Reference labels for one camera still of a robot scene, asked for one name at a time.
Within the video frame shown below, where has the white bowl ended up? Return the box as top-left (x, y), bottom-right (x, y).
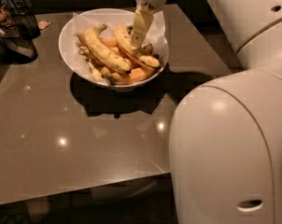
top-left (58, 8), bottom-right (170, 92)

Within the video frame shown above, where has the small orange wrapper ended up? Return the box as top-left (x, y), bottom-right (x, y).
top-left (38, 21), bottom-right (50, 30)

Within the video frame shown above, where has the black mesh basket back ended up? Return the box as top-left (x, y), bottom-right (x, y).
top-left (10, 6), bottom-right (40, 39)

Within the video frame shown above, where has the small banana front left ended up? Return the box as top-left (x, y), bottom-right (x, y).
top-left (88, 62), bottom-right (104, 82)

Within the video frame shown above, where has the white paper liner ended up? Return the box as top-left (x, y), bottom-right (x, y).
top-left (71, 10), bottom-right (167, 83)

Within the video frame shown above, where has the black mesh basket front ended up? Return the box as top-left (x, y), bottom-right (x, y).
top-left (0, 25), bottom-right (38, 64)

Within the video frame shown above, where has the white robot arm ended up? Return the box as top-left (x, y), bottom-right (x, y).
top-left (169, 0), bottom-right (282, 224)

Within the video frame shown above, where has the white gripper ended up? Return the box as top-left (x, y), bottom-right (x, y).
top-left (131, 0), bottom-right (167, 48)

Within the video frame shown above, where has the black mesh basket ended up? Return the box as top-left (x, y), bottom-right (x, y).
top-left (0, 25), bottom-right (38, 64)
top-left (10, 6), bottom-right (40, 39)

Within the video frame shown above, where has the large yellow banana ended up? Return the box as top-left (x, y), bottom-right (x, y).
top-left (84, 24), bottom-right (131, 75)
top-left (114, 25), bottom-right (161, 69)

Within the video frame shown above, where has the orange-brown banana front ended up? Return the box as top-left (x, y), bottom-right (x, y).
top-left (106, 67), bottom-right (156, 85)

